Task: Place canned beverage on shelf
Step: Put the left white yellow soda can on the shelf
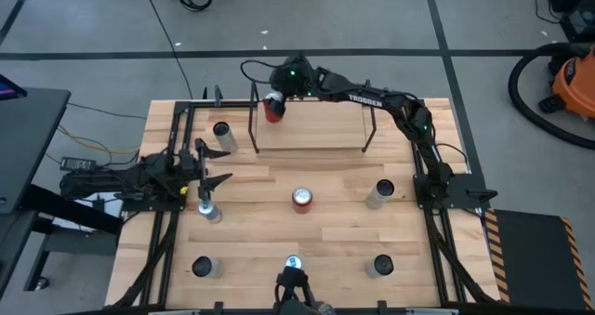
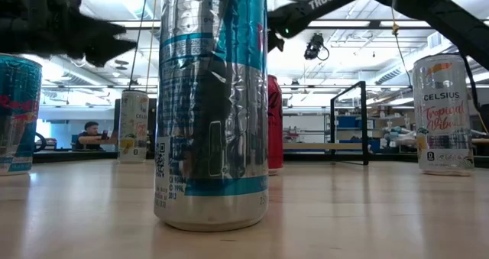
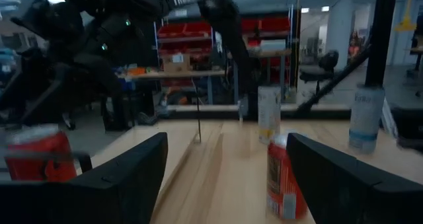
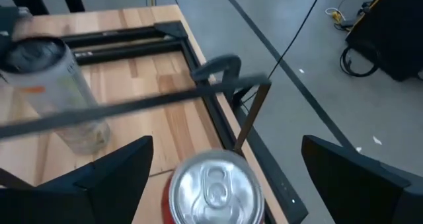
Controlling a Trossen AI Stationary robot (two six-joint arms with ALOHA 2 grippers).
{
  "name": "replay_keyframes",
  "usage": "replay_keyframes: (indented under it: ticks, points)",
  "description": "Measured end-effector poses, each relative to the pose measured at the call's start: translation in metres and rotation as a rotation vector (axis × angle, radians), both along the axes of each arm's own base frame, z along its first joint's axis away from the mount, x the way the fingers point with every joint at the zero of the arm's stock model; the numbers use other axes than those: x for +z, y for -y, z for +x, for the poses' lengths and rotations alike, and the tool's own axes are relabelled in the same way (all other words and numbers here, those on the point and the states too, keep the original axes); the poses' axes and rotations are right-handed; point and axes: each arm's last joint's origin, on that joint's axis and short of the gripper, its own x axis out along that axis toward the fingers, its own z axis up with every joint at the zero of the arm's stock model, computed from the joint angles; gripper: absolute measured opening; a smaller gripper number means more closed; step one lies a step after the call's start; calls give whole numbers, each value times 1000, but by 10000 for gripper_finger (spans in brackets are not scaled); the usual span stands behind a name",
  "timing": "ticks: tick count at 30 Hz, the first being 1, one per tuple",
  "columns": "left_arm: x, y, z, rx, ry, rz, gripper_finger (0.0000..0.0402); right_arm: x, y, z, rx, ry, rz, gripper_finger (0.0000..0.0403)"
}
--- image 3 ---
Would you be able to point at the wooden workbench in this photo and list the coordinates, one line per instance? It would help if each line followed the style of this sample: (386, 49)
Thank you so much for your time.
(185, 74)

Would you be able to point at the tall white can black lid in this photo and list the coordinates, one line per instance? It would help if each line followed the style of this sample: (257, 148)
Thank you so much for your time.
(269, 111)
(367, 118)

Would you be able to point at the black office chair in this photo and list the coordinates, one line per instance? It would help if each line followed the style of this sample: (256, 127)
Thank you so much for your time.
(325, 62)

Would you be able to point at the cardboard box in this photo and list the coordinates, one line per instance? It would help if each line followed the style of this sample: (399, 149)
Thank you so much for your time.
(176, 65)

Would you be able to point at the rack with red bins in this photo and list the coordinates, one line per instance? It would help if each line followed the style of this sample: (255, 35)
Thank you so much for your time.
(185, 30)

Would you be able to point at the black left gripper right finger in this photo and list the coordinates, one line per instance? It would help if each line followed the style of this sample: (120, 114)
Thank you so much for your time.
(347, 197)

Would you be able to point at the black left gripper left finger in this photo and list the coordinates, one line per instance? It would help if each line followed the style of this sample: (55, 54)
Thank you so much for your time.
(99, 201)

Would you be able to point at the black aluminium rig frame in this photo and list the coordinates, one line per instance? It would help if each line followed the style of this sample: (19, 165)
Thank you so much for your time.
(380, 35)

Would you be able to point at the red cola can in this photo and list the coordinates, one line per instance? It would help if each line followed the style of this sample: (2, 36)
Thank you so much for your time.
(36, 139)
(279, 184)

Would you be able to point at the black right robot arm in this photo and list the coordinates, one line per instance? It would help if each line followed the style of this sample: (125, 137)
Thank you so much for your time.
(231, 45)

